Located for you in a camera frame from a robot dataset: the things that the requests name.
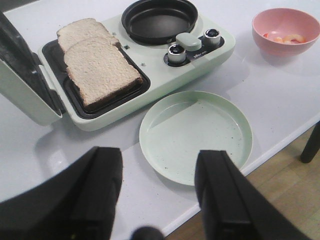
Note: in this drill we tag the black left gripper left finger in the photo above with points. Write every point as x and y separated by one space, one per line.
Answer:
79 203

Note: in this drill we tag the left silver control knob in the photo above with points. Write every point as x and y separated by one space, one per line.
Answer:
176 54

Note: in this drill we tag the right silver control knob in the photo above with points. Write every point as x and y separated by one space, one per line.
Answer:
211 37

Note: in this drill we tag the silver control knob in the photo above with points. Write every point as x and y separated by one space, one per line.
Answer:
176 54
211 37

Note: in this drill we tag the pink plastic bowl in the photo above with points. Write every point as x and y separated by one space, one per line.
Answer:
283 22

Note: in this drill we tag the black round frying pan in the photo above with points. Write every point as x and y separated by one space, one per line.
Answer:
158 22

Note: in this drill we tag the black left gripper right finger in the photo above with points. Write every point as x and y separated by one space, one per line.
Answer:
232 208

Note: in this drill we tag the breakfast maker hinged lid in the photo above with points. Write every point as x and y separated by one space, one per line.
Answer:
24 80

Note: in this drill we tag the white bread slice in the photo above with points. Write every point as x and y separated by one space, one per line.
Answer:
83 29
99 70

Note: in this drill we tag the mint green pan handle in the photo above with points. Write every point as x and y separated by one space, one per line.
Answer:
188 41

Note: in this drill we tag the black table leg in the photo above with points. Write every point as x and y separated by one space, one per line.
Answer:
312 146

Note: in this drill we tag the mint green round plate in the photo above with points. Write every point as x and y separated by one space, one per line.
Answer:
180 125

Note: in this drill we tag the mint green breakfast maker base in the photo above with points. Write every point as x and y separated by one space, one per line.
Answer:
159 75

